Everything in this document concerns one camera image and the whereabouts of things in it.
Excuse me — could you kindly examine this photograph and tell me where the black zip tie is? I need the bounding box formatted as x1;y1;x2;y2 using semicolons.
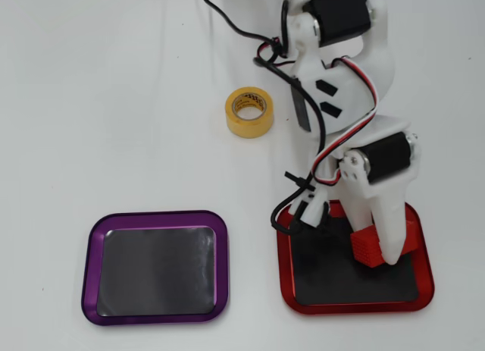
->
283;171;316;192

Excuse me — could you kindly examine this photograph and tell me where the red studded block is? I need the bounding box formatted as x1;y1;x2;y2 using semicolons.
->
350;214;420;269

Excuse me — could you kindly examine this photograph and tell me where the yellow tape roll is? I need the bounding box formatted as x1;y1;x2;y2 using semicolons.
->
224;86;275;139

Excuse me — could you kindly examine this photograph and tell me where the red white black servo wire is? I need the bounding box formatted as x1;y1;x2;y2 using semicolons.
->
312;57;380;187

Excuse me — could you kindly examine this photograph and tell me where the red square dish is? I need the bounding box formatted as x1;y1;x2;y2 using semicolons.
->
275;198;436;316

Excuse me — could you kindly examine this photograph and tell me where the black camera cable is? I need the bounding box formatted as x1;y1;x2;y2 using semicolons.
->
200;0;329;237

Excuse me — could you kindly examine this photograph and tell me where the purple square dish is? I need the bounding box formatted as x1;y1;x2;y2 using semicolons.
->
80;209;230;327

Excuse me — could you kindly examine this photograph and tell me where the small white wrist camera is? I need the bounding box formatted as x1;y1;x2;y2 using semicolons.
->
293;190;330;231

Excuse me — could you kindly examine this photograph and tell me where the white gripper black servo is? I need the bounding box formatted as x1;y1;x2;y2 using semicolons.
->
332;114;422;265

